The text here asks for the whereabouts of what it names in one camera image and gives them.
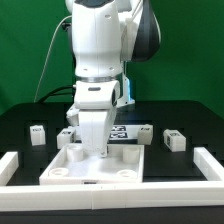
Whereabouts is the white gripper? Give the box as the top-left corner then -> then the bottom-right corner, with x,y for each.
67,80 -> 120,158

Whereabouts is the white square tabletop part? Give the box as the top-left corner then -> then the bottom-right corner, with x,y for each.
39,143 -> 144,185

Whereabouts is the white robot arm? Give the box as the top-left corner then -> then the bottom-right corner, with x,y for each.
65,0 -> 161,157

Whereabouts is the white U-shaped obstacle fence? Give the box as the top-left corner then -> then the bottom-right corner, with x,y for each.
0,147 -> 224,212

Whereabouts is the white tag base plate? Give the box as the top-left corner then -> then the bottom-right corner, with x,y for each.
66,125 -> 142,142

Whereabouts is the black cable bundle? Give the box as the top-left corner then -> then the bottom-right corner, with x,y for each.
36,85 -> 75,104

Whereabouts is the white camera cable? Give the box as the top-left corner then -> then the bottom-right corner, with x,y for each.
33,14 -> 73,103

